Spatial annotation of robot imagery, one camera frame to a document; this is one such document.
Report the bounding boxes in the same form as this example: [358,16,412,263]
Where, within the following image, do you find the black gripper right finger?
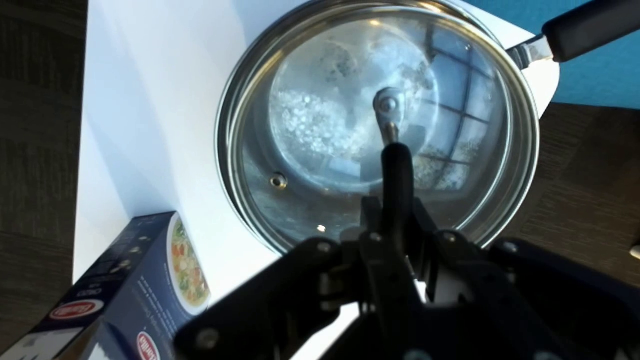
[398,196,640,360]

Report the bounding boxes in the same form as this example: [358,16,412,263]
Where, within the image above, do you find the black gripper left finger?
[174,196,396,360]

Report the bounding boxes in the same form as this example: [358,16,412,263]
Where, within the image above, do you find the glass lid with black handle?
[221,0,535,257]

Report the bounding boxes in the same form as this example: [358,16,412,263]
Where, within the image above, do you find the stainless steel pot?
[213,0,640,261]

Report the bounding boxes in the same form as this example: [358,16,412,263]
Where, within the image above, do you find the blue pasta box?
[0,210,213,360]

